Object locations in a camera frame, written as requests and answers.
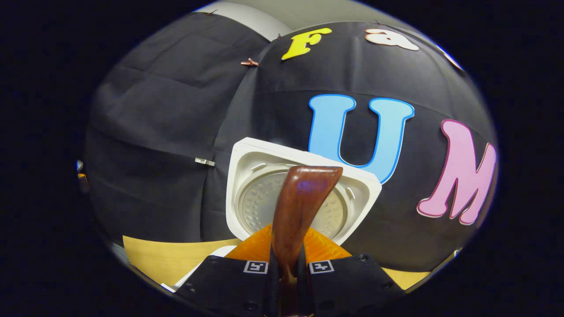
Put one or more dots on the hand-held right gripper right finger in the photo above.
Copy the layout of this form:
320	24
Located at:
348	281

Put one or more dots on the silver cloth clip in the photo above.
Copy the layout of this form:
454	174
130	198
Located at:
205	162

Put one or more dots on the brown wooden spoon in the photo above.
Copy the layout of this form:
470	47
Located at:
304	198

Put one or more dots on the black backdrop cloth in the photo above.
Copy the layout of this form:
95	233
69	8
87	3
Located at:
154	132

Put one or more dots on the copper cloth clip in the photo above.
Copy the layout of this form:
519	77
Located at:
249	63

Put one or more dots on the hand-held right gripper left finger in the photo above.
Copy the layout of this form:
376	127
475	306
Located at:
229	281

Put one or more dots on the white rice cooker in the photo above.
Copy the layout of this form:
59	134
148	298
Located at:
264	152

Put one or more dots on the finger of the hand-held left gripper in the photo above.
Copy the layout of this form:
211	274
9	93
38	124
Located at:
83	177

